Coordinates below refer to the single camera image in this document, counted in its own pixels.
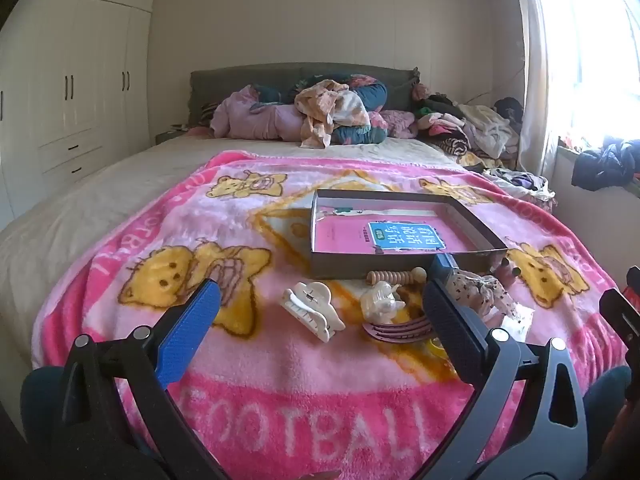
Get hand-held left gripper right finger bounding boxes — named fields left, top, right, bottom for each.
left=421, top=278, right=589, bottom=480

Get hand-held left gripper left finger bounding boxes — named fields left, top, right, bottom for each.
left=60, top=278, right=231, bottom=480

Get floral fabric scrunchie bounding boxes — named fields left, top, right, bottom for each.
left=444, top=268, right=517, bottom=319

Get maroon hair comb clip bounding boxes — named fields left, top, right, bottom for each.
left=361, top=315, right=437, bottom=345

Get cream pearl hair clip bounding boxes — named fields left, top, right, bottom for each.
left=359, top=280, right=407, bottom=325

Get white hair claw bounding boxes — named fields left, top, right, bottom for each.
left=278, top=281, right=347, bottom=344

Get shallow cardboard box pink inside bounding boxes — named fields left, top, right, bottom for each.
left=309, top=188, right=510, bottom=281

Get clear plastic bag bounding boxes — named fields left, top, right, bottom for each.
left=486, top=304, right=532, bottom=337

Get small blue box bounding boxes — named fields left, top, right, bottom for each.
left=431, top=253, right=457, bottom=284

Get pink plush hair clip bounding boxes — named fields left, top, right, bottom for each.
left=492, top=259, right=524, bottom=282

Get dark jacket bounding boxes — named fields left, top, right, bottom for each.
left=571, top=135, right=640, bottom=193

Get pink printed bear blanket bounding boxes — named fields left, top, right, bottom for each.
left=30, top=150, right=629, bottom=480

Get purple crumpled clothes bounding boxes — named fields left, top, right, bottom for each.
left=482, top=166, right=557, bottom=202

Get bed with beige sheet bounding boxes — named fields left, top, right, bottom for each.
left=0, top=135, right=557, bottom=361

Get dark bedside table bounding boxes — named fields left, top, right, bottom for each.
left=155, top=127, right=194, bottom=147

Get pile of mixed clothes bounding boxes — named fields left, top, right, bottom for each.
left=410, top=82, right=527, bottom=172

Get pink ruffled garment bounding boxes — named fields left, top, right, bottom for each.
left=370, top=109, right=419, bottom=140

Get pink quilted bedding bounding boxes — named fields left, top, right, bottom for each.
left=210, top=85, right=303, bottom=142

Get bright window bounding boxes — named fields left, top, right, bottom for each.
left=530, top=0, right=640, bottom=153

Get cream curtain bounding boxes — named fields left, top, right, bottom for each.
left=509, top=0, right=562, bottom=177

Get dark teal floral quilt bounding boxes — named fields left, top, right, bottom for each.
left=252, top=74, right=392, bottom=147

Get pile of clothes and pillows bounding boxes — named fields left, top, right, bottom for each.
left=188, top=62, right=422, bottom=129

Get peach and cream garment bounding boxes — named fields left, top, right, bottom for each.
left=294, top=79, right=372, bottom=150

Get white built-in wardrobe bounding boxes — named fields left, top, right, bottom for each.
left=0, top=0, right=157, bottom=233

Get wooden bead bracelet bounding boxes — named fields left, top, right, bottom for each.
left=366, top=267, right=429, bottom=287

